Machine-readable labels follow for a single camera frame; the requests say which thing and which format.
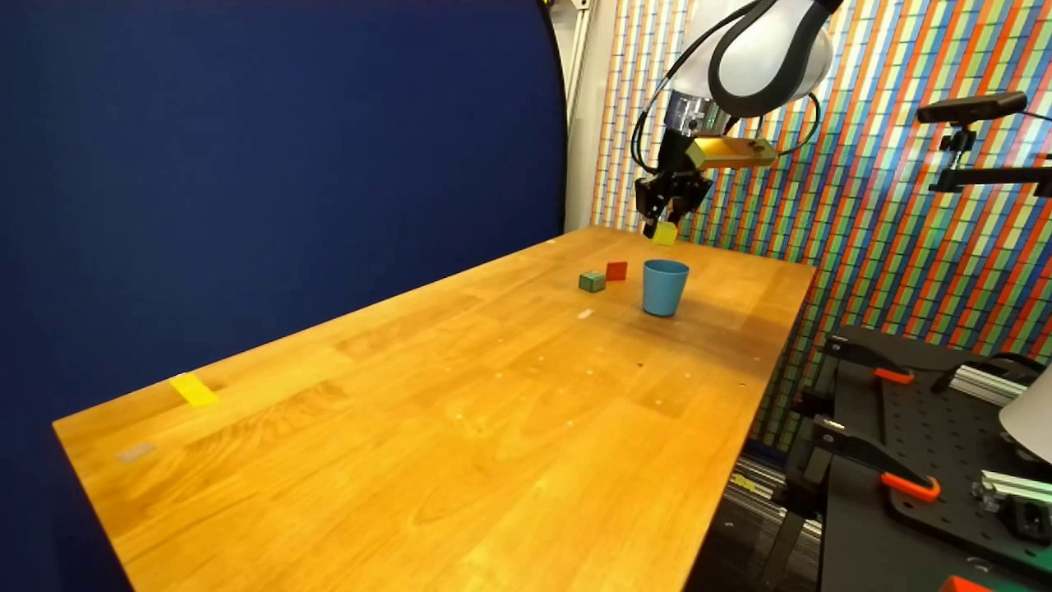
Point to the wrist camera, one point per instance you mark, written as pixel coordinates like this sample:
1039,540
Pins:
731,151

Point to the aluminium frame post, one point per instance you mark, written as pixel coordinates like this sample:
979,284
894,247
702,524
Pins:
578,49

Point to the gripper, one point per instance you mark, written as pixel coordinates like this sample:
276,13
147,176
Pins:
677,160

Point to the yellow block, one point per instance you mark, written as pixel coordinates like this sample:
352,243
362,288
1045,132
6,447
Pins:
665,234

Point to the camera on mount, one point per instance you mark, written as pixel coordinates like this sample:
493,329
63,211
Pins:
974,111

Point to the blue cup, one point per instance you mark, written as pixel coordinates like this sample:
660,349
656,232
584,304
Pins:
664,289

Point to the yellow tape strip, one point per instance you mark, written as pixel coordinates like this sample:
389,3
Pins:
193,389

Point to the multicoloured patterned backdrop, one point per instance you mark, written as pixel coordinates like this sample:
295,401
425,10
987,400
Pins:
888,238

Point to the green block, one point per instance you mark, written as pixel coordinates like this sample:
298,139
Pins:
592,282

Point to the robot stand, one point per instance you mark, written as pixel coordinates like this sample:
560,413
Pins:
904,444

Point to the red block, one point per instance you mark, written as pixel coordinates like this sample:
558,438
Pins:
616,270

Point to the blue round backdrop panel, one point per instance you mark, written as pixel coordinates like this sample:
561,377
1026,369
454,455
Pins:
246,181

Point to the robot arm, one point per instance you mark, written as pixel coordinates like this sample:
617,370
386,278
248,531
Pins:
764,49

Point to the grey tape strip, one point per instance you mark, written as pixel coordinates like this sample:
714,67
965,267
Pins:
136,451

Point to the aluminium profile bar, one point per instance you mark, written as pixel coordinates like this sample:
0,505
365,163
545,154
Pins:
1015,493
986,383

